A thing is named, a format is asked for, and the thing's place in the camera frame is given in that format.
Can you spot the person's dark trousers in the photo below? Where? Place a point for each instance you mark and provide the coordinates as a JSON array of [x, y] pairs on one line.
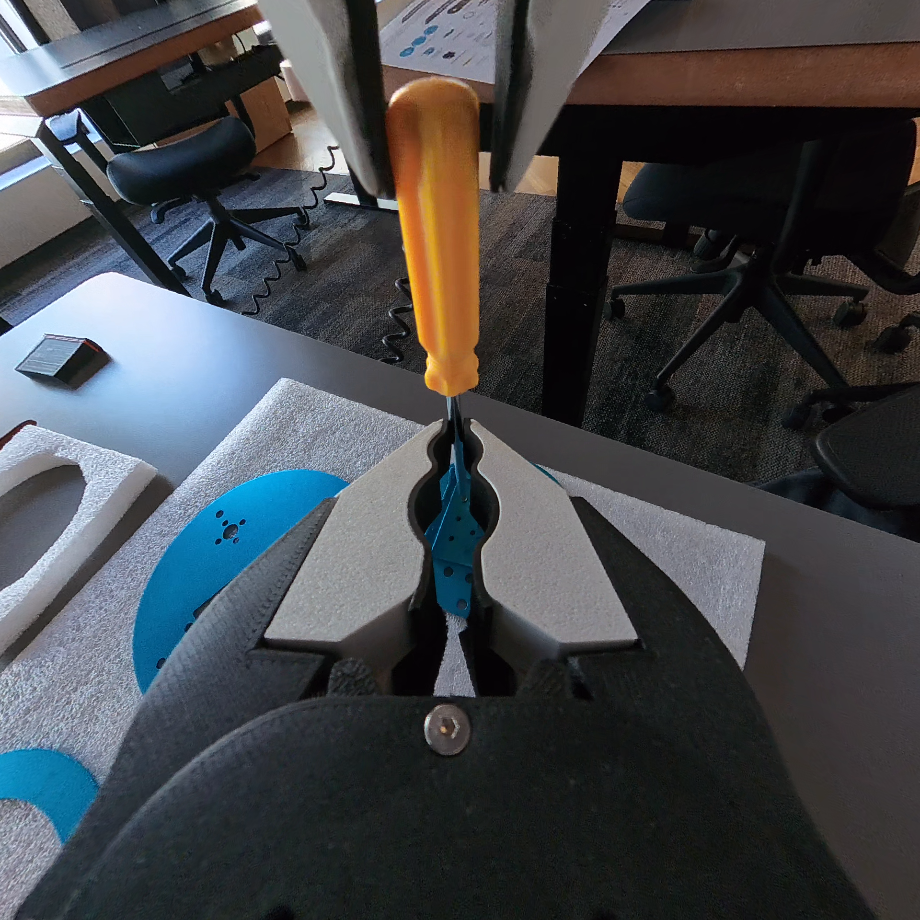
[[812, 496]]

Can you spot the blue slotted metal disc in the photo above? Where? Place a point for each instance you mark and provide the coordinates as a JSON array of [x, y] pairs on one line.
[[287, 503]]

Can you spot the printed instruction sheet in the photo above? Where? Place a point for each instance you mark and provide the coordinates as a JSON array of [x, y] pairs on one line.
[[445, 43]]

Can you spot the black mesh office chair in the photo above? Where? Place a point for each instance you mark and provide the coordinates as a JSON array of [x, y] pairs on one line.
[[877, 445]]

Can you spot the black under-desk tray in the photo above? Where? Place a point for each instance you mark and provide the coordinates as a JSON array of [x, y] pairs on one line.
[[201, 86]]

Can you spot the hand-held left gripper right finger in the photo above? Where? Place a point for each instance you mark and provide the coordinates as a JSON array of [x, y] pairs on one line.
[[553, 575]]

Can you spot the brown cardboard box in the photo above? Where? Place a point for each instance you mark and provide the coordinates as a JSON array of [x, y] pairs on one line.
[[262, 115]]

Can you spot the small black box red edge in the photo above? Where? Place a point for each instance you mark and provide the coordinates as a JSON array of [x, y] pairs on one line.
[[57, 356]]

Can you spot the large white foam sheet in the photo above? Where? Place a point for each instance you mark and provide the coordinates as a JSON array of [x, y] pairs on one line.
[[323, 424]]

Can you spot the white foam piece with cutout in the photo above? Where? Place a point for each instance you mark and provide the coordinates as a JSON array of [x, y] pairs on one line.
[[108, 474]]

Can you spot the black desk leg frame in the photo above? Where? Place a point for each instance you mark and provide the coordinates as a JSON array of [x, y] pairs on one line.
[[108, 208]]

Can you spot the black saddle stool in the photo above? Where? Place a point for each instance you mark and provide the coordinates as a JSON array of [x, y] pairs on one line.
[[180, 158]]

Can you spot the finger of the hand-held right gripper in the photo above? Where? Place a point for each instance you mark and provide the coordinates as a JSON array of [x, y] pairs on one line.
[[553, 65], [316, 57]]

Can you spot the blue perforated metal bracket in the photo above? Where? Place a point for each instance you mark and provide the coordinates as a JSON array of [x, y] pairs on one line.
[[453, 568]]

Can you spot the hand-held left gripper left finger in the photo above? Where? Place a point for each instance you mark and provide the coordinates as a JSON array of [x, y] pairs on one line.
[[359, 575]]

